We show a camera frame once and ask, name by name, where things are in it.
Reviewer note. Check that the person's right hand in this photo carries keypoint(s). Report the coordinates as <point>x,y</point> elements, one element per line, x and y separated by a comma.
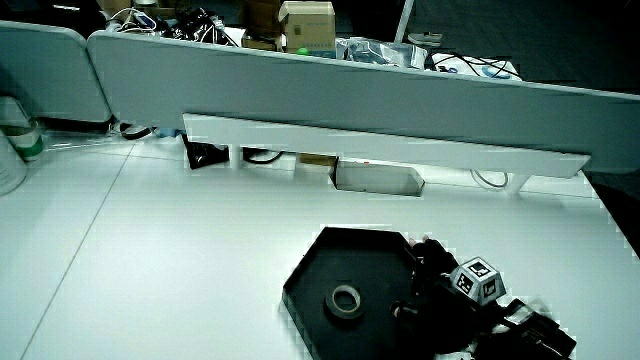
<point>440,305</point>

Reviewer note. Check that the black hexagonal plate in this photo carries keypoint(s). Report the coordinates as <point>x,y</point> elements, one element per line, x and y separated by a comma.
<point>360,260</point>

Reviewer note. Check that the black tape roll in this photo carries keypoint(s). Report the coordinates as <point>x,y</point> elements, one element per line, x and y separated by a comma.
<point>336,311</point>

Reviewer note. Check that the white desk shelf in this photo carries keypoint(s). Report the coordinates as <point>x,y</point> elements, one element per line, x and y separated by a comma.
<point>380,145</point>

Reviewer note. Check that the small brown box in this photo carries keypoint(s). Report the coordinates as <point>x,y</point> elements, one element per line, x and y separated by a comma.
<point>316,161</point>

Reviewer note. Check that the long grey divider panel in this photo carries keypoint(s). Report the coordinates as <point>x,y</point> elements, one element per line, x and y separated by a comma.
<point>350,90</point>

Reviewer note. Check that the clear plastic bags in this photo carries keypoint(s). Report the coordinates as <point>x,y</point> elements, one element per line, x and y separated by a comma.
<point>380,52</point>

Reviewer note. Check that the black plastic bag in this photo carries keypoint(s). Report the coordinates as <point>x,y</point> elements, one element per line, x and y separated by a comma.
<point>205,154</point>

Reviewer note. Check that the white pole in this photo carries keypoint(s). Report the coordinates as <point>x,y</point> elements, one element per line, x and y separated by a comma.
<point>403,20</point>

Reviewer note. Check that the green ball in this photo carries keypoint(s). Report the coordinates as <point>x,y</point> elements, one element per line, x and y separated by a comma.
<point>302,51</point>

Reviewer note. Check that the pale cardboard box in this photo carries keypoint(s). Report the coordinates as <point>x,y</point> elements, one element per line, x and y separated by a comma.
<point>309,27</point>

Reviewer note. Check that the brown cardboard box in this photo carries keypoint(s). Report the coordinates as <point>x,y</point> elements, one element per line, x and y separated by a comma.
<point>261,22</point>

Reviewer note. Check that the black and white shoe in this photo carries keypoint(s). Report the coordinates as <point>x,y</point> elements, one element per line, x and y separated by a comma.
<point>135,131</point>

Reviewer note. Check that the black tangled bag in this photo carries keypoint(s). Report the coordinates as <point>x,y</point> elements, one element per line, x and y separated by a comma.
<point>195,27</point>

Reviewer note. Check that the white round container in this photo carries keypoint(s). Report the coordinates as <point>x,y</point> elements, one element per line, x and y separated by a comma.
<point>7,170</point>

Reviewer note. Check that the short grey divider panel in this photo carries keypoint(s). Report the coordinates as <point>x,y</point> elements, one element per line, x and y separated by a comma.
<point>45,75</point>

